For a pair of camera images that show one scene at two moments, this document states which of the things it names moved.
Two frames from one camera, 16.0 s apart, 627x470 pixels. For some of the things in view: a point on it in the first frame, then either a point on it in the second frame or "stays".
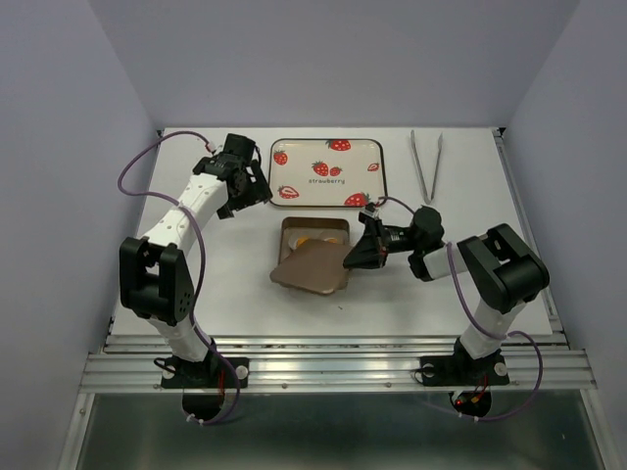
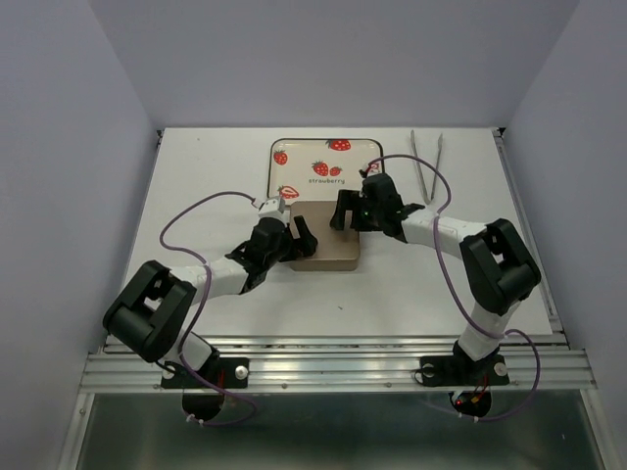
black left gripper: (259, 193) to (305, 245)
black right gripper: (370, 251) to (349, 200)
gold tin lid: (316, 265) to (337, 250)
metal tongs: (420, 168) stays
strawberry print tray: (330, 172) stays
